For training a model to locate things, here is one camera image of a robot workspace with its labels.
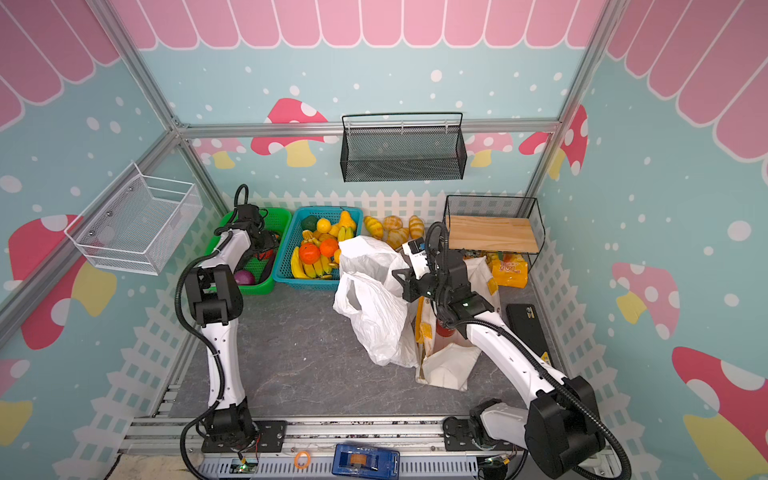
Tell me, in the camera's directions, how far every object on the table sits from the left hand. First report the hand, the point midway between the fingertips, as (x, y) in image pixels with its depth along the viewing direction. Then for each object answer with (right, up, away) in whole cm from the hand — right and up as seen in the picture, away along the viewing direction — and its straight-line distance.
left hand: (264, 248), depth 108 cm
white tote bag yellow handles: (+62, -30, -32) cm, 76 cm away
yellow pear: (+30, +11, +4) cm, 32 cm away
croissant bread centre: (+49, +4, +4) cm, 49 cm away
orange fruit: (+19, -2, -8) cm, 21 cm away
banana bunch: (+21, -8, -6) cm, 23 cm away
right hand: (+47, -7, -31) cm, 57 cm away
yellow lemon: (+22, +9, +1) cm, 24 cm away
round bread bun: (+47, +11, +8) cm, 49 cm away
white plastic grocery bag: (+42, -11, -45) cm, 63 cm away
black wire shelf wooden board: (+82, +8, -9) cm, 83 cm away
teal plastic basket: (+13, +8, +3) cm, 15 cm away
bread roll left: (+40, +9, +8) cm, 42 cm away
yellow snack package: (+85, -8, -11) cm, 86 cm away
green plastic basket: (+3, +11, +4) cm, 12 cm away
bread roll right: (+56, +9, +8) cm, 58 cm away
